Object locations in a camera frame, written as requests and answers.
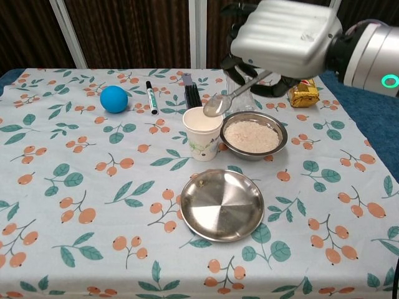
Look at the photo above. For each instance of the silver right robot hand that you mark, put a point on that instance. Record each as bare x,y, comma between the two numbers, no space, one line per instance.
286,37

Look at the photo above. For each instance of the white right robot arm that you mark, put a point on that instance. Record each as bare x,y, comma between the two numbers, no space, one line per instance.
368,53

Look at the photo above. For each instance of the white rice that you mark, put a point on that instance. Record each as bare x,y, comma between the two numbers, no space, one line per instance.
252,136

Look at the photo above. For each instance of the steel bowl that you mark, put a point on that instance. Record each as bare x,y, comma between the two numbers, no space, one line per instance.
249,155

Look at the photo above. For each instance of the floral paper cup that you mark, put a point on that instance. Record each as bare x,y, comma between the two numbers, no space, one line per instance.
202,140

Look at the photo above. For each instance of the golden snack package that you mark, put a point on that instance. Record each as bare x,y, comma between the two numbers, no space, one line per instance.
307,96

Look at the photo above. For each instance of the white marker pen black cap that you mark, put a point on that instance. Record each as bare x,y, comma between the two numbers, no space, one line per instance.
151,96

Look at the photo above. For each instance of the steel plate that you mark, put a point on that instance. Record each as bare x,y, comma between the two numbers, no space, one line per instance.
222,207

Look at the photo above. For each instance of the blue ball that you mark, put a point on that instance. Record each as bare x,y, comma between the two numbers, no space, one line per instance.
114,99

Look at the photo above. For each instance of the floral print tablecloth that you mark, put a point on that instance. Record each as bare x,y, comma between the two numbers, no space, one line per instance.
93,155

